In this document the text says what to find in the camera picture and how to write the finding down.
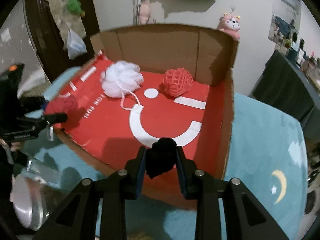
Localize red knitted pouch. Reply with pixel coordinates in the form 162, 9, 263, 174
43, 95, 80, 129

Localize black fluffy pompom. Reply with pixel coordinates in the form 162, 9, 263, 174
145, 138, 177, 179

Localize white mesh bath pouf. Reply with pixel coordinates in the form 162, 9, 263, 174
100, 61, 144, 111

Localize red mesh bath pouf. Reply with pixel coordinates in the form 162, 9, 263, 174
162, 68, 194, 98

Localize large glass jar metal lid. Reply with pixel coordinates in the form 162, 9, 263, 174
10, 158, 65, 231

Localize plastic bag on door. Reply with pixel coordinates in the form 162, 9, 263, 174
67, 29, 87, 60

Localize cardboard box red lining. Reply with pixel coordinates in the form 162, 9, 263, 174
49, 23, 239, 181

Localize hanging organizer on door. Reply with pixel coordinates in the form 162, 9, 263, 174
45, 0, 86, 50

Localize green plush toy on door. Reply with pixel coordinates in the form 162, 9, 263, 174
66, 0, 85, 17

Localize dark cloth side table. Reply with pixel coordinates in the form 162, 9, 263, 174
251, 50, 319, 127

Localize pink cat plush hanging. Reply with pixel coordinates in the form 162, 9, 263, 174
217, 13, 240, 41

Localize pink plush on wall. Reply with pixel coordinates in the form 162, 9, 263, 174
139, 0, 151, 25

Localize wall mirror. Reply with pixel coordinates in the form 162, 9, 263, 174
268, 0, 301, 44

